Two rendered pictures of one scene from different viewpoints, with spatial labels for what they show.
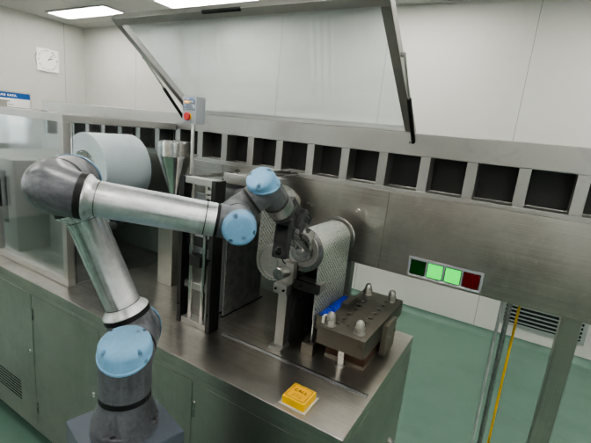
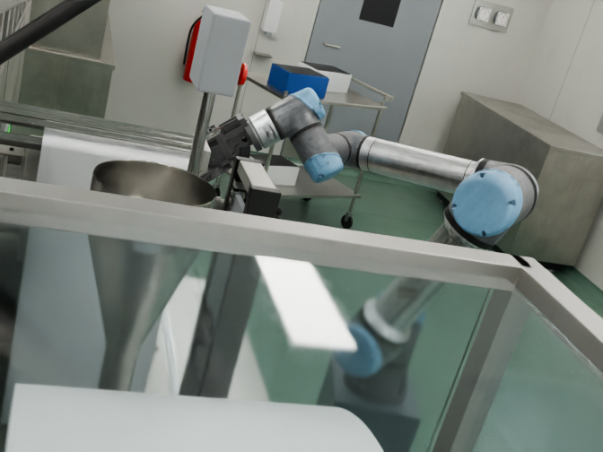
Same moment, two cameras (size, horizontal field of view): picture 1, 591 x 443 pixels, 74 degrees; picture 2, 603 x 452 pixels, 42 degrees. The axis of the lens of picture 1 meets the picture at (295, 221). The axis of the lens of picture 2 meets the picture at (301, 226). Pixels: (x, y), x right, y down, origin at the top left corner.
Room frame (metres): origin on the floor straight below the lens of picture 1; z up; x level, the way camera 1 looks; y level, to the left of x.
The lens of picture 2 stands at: (2.22, 1.21, 1.83)
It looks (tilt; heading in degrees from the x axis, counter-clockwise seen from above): 20 degrees down; 220
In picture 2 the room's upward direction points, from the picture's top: 16 degrees clockwise
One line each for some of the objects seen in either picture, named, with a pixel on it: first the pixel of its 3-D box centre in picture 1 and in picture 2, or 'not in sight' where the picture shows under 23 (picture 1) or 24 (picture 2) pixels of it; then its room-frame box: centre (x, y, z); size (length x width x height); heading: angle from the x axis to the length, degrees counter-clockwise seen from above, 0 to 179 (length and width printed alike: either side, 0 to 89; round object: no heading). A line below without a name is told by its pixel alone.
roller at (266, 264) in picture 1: (290, 254); not in sight; (1.40, 0.01, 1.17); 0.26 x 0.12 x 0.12; 150
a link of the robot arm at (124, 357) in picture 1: (126, 361); not in sight; (0.81, 0.36, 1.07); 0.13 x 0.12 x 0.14; 13
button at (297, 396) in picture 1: (299, 396); not in sight; (0.95, -0.06, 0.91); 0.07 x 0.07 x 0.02; 60
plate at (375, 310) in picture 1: (363, 319); not in sight; (1.28, -0.27, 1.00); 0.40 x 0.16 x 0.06; 150
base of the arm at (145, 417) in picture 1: (125, 407); not in sight; (0.80, 0.36, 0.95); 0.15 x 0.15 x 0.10
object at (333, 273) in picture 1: (331, 283); not in sight; (1.30, -0.15, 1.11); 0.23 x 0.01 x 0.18; 150
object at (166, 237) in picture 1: (173, 221); not in sight; (1.68, 0.54, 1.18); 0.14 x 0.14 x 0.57
